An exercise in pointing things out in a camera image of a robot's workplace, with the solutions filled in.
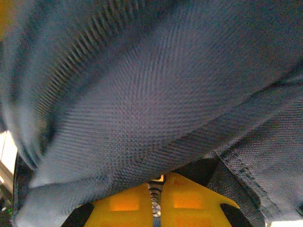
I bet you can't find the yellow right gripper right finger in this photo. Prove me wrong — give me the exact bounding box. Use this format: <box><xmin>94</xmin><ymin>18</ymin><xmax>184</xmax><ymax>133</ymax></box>
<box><xmin>160</xmin><ymin>172</ymin><xmax>250</xmax><ymax>227</ymax></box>

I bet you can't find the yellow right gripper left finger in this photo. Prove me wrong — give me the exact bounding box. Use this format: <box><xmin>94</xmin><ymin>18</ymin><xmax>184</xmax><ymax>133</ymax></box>
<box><xmin>62</xmin><ymin>183</ymin><xmax>154</xmax><ymax>227</ymax></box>

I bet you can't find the navy blue backpack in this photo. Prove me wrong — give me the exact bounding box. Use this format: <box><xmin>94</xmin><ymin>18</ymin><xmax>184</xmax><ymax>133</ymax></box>
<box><xmin>0</xmin><ymin>0</ymin><xmax>303</xmax><ymax>227</ymax></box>

